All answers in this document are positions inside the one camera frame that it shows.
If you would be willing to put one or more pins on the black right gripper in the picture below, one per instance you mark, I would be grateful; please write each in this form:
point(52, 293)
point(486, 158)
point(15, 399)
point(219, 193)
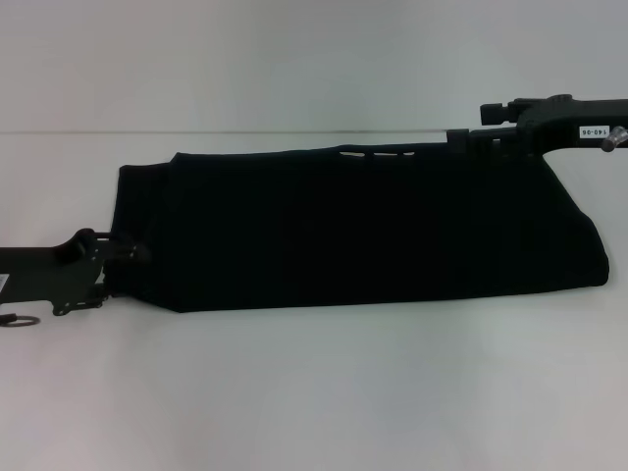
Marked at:
point(574, 122)

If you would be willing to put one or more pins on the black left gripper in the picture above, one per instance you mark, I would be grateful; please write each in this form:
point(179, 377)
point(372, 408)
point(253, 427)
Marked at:
point(49, 275)

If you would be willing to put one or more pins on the black t-shirt with pink print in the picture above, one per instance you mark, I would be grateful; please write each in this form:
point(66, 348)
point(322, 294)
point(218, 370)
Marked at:
point(343, 230)

